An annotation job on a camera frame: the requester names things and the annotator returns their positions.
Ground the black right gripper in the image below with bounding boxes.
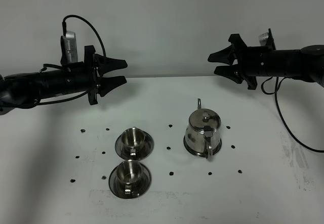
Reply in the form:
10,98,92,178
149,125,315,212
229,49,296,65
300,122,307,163
208,34,261,89

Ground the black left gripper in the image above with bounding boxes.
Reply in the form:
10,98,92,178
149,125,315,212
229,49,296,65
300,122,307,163
84,45,128,105

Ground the stainless steel teapot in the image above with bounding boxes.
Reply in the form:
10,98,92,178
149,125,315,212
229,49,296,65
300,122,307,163
184,99,221,160

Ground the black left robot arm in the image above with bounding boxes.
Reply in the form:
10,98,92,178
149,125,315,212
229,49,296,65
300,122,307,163
1,46,128,115

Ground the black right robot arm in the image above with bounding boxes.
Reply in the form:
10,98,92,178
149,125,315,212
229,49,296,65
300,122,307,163
208,30,323,90

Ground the far stainless steel teacup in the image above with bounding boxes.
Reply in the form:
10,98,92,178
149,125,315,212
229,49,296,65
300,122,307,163
120,127,145,157

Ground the stainless steel teacup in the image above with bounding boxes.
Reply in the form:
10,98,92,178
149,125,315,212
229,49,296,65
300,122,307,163
120,127,145,157
116,160,143,195

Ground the far stainless steel saucer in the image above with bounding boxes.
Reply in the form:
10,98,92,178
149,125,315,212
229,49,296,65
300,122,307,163
115,131,154,161

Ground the stainless steel saucer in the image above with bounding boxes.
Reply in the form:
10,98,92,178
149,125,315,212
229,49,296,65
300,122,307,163
108,162,151,199
115,131,154,161

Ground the steel saucer under teapot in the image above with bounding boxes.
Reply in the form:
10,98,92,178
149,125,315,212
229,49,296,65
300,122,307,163
183,138,222,158

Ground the near stainless steel teacup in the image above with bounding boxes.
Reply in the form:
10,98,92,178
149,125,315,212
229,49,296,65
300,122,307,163
116,160,143,195

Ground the near stainless steel saucer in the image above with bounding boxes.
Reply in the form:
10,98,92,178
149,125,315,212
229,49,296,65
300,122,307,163
108,162,151,199

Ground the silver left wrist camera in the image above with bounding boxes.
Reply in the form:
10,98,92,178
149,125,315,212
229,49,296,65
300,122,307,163
60,31,78,65

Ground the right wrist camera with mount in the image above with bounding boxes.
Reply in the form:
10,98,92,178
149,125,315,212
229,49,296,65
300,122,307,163
258,28,276,51

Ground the black left camera cable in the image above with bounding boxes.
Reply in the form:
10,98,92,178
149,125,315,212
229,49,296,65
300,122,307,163
62,14,106,58

